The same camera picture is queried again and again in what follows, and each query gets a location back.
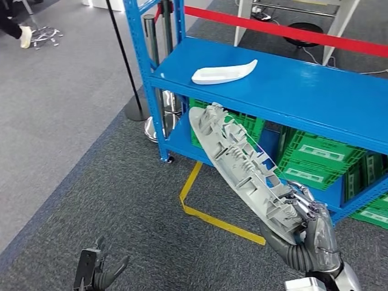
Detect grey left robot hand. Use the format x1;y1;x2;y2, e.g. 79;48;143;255
91;236;130;291

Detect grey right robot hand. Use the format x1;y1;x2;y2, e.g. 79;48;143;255
259;181;343;278

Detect grey plastic wheel hubcap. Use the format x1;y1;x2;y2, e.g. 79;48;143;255
188;102;303;246

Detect blue metal shelf rack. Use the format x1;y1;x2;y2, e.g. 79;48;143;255
122;0;388;226

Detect white curved plastic part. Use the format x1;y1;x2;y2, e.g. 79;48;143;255
191;59;258;85

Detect green plastic crate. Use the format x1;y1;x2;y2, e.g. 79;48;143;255
189;98;266;150
276;126;368;192
343;152;388;230

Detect yellow floor tape square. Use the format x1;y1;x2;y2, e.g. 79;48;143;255
178;161;266;247

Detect black pole stanchion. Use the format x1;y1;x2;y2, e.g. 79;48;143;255
105;0;150;122

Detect black round stool seat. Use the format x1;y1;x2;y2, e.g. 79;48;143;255
283;22;325;48

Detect red barrier belt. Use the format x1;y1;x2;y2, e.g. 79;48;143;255
154;2;388;59

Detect white desk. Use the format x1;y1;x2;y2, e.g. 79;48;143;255
233;0;362;67

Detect white power strip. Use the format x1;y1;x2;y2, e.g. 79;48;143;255
251;5;272;21

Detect chrome stanchion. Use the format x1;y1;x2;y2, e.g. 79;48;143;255
143;14;183;143
160;0;183;117

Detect chrome chair base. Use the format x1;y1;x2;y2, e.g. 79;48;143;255
30;25;64;51

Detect white lit display block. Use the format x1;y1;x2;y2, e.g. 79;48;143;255
82;0;125;12

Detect person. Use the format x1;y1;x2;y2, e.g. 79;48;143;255
0;0;32;49

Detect white floor cable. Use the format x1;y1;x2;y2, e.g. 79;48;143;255
303;47;388;76

